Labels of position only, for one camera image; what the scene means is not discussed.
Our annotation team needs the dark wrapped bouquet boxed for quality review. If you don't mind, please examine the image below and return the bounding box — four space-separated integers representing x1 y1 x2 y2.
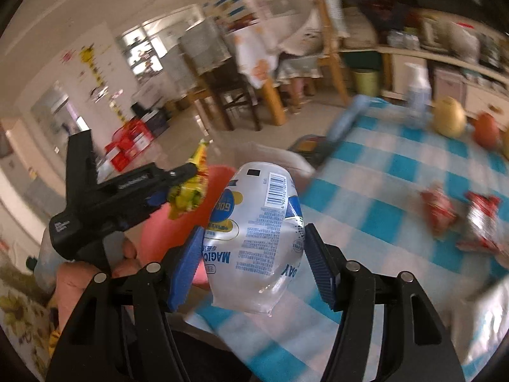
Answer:
354 0 414 32

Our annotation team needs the stack of red boxes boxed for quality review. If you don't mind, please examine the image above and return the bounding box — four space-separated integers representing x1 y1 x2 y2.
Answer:
104 117 156 172

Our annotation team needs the green waste bin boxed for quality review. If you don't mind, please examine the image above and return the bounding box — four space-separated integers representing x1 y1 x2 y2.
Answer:
352 68 380 97

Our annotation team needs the light wooden chair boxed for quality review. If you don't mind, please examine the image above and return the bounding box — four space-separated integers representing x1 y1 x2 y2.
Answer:
314 0 351 104

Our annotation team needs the dark wooden dining chair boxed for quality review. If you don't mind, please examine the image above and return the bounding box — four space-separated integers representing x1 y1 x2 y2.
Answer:
179 28 263 132

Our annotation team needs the pink trash bin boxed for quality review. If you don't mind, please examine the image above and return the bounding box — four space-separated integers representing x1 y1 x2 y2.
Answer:
140 164 239 289

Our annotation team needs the white blue-label bottle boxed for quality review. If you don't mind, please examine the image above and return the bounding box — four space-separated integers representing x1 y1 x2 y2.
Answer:
403 63 432 128

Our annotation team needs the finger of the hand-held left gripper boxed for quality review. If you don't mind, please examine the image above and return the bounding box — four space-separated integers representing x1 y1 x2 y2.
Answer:
153 162 199 186
119 189 171 231

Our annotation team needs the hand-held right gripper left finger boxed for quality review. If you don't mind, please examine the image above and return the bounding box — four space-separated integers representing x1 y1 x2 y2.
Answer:
48 226 204 382

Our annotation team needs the small yellow pear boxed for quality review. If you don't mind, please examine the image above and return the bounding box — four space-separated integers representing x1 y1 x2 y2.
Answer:
433 96 467 138

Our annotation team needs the blue checkered tablecloth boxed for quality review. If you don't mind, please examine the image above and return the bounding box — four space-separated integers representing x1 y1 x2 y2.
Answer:
185 97 509 382

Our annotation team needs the white mesh food cover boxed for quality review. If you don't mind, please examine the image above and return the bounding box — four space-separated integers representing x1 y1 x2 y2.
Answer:
242 0 315 54

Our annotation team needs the red apple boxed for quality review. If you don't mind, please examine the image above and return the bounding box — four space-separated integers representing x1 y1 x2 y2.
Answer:
472 112 501 148

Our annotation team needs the red gold snack wrapper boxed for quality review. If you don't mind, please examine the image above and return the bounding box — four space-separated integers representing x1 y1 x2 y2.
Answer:
421 185 458 239

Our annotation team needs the clear plastic bag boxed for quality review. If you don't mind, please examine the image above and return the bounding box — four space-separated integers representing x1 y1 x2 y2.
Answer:
445 22 482 62

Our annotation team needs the yellow green wrapper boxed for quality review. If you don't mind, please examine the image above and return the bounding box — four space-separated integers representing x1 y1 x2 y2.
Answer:
166 138 211 220

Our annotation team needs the white plastic bag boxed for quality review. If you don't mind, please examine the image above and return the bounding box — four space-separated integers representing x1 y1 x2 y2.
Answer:
239 145 316 184

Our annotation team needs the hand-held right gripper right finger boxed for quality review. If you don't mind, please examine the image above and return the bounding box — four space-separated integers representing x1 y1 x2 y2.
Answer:
303 223 466 382

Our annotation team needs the person's left hand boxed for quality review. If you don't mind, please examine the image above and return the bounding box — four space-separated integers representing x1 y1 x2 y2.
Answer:
52 237 141 333

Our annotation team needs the white orange-print cloth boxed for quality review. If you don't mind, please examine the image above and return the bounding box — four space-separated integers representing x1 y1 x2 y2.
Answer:
233 28 279 90

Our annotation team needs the yellow floral cloth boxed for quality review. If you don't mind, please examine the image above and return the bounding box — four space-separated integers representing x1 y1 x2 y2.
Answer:
0 263 60 371

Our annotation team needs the cream low cabinet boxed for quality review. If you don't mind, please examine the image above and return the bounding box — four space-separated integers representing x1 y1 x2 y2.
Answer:
338 44 509 112

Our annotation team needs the crushed white plastic bottle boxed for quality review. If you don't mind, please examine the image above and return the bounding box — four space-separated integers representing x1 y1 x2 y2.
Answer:
203 161 306 316

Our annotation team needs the white lace cloth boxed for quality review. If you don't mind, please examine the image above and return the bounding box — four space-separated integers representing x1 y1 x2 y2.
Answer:
318 0 346 36

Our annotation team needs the blue curved chair back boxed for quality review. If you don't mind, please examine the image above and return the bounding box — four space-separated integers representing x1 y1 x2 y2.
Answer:
326 95 372 152

